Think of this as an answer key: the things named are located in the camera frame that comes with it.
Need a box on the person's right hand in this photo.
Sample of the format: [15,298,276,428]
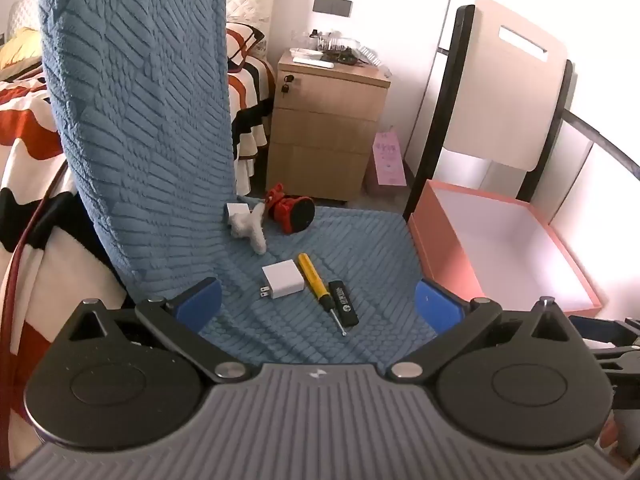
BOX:
[600,417,620,450]

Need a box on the blue textured blanket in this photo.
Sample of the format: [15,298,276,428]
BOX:
[39,0,441,366]

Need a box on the grey wall switch panel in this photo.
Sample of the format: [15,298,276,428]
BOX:
[312,0,353,16]

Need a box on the yellow screwdriver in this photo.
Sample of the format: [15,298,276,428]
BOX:
[298,253,348,337]

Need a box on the beige chair with black frame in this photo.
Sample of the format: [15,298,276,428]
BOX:
[402,0,575,226]

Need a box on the red and black toy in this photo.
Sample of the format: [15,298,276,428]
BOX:
[265,184,316,235]

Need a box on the red cable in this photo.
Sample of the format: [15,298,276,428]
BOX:
[0,160,71,411]

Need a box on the white plush toy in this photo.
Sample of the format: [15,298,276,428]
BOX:
[229,203,268,254]

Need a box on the pink paper bag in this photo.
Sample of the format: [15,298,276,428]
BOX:
[367,130,407,196]

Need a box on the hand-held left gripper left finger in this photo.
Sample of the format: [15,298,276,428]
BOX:
[52,276,251,383]

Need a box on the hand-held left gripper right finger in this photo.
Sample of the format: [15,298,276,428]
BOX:
[385,278,596,381]

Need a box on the black flash drive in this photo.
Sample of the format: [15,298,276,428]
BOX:
[327,280,360,328]

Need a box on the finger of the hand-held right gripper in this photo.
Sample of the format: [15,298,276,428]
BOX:
[568,314,640,348]
[592,349,640,376]

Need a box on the black metal bar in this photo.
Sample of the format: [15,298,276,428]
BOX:
[562,109,640,182]

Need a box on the large white charger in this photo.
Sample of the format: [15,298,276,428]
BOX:
[258,259,305,301]

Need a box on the pink cardboard box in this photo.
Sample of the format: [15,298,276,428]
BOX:
[407,180,603,318]

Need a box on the wooden bedside cabinet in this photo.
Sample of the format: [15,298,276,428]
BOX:
[265,49,392,206]

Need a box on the striped bed blanket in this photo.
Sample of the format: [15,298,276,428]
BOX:
[0,22,276,466]

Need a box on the yellow pillow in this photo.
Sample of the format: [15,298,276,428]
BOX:
[0,27,43,68]

